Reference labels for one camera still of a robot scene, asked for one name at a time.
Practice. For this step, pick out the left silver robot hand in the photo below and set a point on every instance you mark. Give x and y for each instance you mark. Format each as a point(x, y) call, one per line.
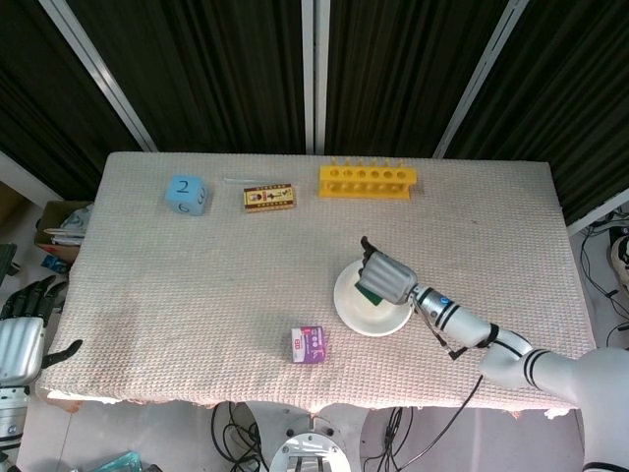
point(19, 339)

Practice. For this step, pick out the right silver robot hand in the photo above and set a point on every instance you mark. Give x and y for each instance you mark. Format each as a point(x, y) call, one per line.
point(385, 277)

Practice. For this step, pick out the green sponge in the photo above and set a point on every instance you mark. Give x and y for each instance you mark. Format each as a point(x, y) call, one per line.
point(367, 292)

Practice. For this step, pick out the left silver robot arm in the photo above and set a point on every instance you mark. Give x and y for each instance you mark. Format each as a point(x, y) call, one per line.
point(10, 423)

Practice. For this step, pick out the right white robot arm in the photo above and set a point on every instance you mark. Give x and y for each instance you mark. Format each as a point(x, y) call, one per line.
point(511, 344)

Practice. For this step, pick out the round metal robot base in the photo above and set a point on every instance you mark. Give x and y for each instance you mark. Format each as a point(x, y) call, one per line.
point(308, 452)

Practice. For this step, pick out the white round plate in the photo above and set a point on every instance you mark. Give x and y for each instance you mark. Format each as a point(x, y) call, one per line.
point(368, 314)

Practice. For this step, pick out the yellow test tube rack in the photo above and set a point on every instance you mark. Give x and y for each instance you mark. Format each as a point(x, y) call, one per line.
point(364, 182)

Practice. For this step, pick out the purple small carton box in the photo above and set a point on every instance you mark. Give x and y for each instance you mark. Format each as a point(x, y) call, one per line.
point(310, 344)

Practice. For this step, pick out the cardboard box with clutter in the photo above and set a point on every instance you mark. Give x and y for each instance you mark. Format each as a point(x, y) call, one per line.
point(61, 226)

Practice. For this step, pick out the yellow brown printed box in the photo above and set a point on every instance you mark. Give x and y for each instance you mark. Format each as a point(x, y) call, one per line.
point(270, 197)

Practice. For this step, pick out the beige textured table cloth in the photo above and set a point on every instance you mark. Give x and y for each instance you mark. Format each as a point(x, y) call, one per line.
point(221, 295)

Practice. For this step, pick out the clear thin plastic straw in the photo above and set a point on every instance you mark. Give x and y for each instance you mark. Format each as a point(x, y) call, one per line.
point(241, 181)

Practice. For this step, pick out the blue numbered foam cube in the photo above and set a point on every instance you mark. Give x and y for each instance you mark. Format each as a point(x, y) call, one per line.
point(186, 195)

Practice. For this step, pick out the black corrugated curtain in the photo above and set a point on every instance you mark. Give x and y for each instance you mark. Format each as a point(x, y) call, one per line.
point(206, 74)

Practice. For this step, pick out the white metal frame post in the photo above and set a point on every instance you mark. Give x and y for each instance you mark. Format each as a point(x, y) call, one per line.
point(98, 74)
point(315, 74)
point(484, 74)

